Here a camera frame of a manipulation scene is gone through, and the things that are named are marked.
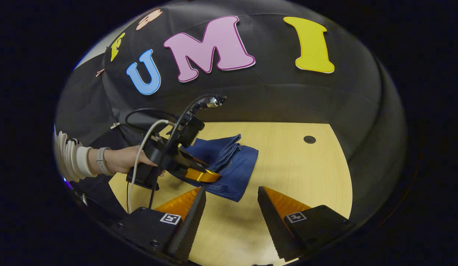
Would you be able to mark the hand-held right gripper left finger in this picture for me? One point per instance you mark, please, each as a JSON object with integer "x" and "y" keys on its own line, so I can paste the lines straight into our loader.
{"x": 188, "y": 229}

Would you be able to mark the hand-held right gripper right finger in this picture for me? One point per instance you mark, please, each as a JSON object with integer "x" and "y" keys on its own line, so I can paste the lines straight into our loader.
{"x": 275, "y": 229}

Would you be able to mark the black backdrop cloth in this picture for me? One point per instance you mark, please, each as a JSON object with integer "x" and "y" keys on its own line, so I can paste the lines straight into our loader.
{"x": 288, "y": 99}

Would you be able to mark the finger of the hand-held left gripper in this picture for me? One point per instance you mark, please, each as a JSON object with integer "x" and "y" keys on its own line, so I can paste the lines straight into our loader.
{"x": 203, "y": 176}
{"x": 193, "y": 161}

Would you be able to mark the blue jeans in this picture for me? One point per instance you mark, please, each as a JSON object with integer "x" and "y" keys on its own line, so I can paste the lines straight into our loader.
{"x": 236, "y": 166}

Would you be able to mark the grey wrist band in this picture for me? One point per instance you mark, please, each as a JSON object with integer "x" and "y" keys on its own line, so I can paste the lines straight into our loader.
{"x": 102, "y": 160}

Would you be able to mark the copper cloth clip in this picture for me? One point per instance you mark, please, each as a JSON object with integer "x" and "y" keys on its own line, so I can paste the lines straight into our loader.
{"x": 99, "y": 72}

